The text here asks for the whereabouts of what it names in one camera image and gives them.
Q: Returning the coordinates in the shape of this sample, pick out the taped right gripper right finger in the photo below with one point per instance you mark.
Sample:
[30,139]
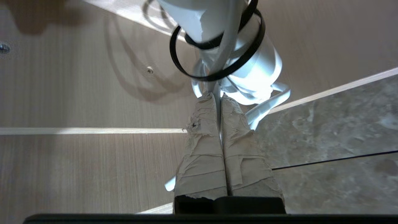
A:
[248,161]

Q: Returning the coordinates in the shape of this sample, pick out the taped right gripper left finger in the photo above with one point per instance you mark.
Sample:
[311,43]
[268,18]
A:
[202,155]

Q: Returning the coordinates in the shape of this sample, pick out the black elastic band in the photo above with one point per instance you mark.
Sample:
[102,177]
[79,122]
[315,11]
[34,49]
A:
[211,78]

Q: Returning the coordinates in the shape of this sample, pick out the white hair dryer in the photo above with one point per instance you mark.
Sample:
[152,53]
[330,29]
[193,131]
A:
[199,21]

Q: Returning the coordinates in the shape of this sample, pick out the silver screw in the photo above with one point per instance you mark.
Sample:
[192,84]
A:
[150,71]

